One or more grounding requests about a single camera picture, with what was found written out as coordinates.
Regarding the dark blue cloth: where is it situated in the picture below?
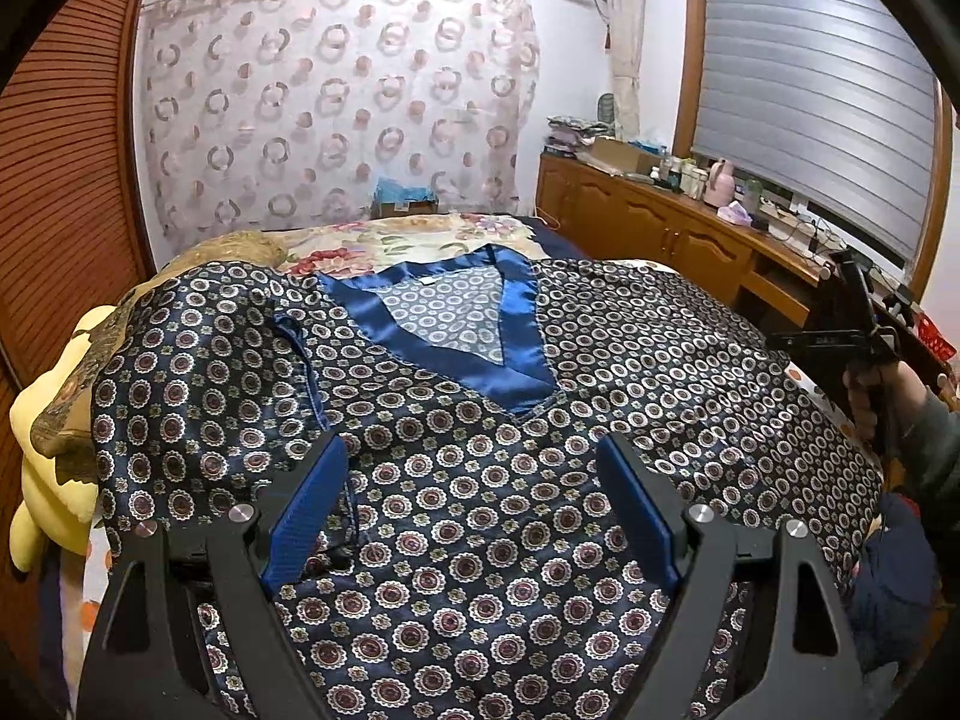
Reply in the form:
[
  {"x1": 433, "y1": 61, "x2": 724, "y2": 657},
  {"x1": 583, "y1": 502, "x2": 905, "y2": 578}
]
[{"x1": 847, "y1": 516, "x2": 940, "y2": 674}]

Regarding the person's right hand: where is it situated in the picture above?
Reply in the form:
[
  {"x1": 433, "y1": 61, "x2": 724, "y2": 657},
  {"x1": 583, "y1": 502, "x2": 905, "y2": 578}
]
[{"x1": 844, "y1": 361, "x2": 935, "y2": 460}]

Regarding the cardboard box with blue cloth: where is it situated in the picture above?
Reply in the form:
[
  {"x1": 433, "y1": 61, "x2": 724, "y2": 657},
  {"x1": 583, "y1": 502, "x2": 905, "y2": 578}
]
[{"x1": 371, "y1": 178, "x2": 440, "y2": 221}]

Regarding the row of small bottles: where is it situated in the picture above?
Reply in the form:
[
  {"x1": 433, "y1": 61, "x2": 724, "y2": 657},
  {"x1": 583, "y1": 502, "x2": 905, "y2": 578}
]
[{"x1": 658, "y1": 156, "x2": 707, "y2": 193}]

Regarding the person's right forearm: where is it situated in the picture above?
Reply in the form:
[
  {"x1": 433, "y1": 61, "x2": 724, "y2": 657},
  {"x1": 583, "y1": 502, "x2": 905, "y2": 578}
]
[{"x1": 892, "y1": 364, "x2": 960, "y2": 515}]

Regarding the wooden cabinet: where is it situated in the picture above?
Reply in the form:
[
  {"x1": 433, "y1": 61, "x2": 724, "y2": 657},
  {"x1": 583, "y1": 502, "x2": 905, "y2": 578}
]
[{"x1": 535, "y1": 150, "x2": 835, "y2": 332}]

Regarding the navy patterned satin garment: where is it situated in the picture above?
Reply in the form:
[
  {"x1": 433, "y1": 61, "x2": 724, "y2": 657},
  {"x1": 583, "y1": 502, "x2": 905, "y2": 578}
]
[{"x1": 90, "y1": 244, "x2": 886, "y2": 720}]

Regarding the floral quilt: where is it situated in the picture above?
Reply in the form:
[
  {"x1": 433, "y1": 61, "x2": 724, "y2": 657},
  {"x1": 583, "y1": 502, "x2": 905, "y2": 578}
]
[{"x1": 281, "y1": 211, "x2": 593, "y2": 278}]

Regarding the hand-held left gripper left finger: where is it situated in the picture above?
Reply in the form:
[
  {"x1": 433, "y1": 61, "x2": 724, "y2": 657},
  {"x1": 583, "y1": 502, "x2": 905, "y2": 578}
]
[{"x1": 79, "y1": 431, "x2": 353, "y2": 720}]

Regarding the circle patterned sheer curtain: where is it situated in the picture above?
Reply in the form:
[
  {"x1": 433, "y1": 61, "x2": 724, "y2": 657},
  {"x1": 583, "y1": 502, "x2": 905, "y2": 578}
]
[{"x1": 139, "y1": 0, "x2": 542, "y2": 260}]

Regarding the open cardboard box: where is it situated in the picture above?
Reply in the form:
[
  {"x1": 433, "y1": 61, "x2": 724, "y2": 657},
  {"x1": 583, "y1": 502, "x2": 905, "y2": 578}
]
[{"x1": 577, "y1": 136, "x2": 662, "y2": 176}]

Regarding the brown patterned pillow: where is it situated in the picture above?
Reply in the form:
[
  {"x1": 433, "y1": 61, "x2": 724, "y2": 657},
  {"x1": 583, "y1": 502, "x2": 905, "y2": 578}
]
[{"x1": 34, "y1": 231, "x2": 290, "y2": 460}]

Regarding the stack of folded clothes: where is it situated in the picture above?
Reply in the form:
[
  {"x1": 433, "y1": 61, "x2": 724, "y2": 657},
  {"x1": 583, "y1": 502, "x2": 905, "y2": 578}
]
[{"x1": 546, "y1": 114, "x2": 613, "y2": 160}]

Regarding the grey window blind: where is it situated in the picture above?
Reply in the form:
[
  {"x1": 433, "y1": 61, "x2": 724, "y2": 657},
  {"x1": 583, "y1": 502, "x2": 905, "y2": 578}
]
[{"x1": 688, "y1": 0, "x2": 940, "y2": 265}]

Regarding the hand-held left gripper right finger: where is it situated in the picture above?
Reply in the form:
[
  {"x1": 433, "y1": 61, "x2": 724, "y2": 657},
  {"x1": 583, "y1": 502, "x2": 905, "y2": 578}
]
[{"x1": 596, "y1": 433, "x2": 871, "y2": 720}]

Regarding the yellow plush toy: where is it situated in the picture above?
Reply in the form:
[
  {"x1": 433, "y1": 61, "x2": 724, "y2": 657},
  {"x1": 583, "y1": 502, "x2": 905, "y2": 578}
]
[{"x1": 9, "y1": 306, "x2": 115, "y2": 572}]

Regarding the wooden slatted wardrobe door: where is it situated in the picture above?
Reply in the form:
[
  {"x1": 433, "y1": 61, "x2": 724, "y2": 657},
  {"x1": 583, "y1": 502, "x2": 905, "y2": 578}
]
[{"x1": 0, "y1": 0, "x2": 162, "y2": 680}]

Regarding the pink kettle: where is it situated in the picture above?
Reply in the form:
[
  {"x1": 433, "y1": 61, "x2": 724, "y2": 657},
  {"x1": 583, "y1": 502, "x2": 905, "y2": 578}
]
[{"x1": 703, "y1": 157, "x2": 736, "y2": 203}]

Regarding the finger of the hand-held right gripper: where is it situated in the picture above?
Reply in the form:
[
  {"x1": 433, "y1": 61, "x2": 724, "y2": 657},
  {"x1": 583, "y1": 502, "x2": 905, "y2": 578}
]
[{"x1": 765, "y1": 327, "x2": 848, "y2": 356}]

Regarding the beige tied curtain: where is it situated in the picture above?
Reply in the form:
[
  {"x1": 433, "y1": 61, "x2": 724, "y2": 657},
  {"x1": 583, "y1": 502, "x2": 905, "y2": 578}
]
[{"x1": 604, "y1": 0, "x2": 647, "y2": 143}]

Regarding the orange print bedsheet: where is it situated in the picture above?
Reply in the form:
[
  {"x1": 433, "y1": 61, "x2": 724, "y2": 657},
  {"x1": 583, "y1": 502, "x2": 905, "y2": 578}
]
[{"x1": 56, "y1": 360, "x2": 886, "y2": 720}]

